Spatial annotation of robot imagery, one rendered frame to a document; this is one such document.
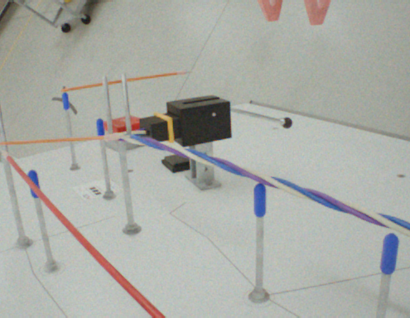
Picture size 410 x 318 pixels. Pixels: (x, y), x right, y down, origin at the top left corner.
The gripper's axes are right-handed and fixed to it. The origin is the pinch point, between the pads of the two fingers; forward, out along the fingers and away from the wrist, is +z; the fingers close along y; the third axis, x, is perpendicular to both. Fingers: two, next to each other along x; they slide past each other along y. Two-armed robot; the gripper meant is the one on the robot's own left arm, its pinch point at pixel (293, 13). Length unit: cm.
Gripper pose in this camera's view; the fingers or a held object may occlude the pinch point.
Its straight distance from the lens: 43.6
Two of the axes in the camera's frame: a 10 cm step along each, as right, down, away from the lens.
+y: 5.5, 2.4, -8.0
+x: 8.3, -2.5, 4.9
